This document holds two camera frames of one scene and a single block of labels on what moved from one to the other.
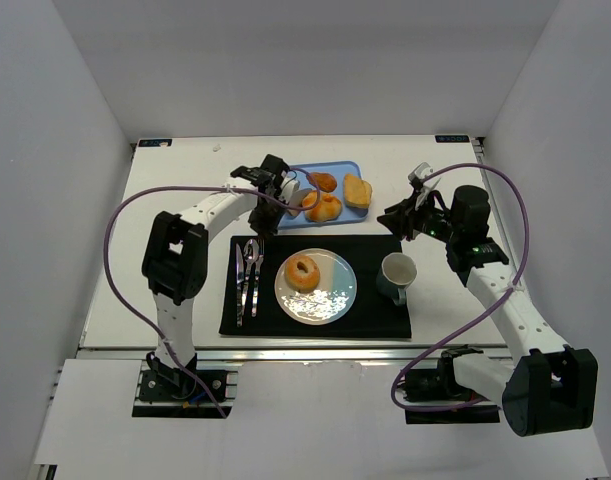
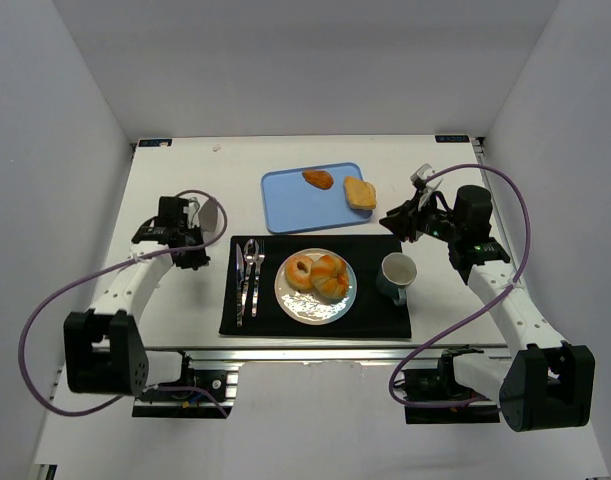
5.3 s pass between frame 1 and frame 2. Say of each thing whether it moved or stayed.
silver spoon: stayed
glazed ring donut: stayed
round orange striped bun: moved
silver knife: stayed
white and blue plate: stayed
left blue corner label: stayed
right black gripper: stayed
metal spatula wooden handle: moved
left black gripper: moved
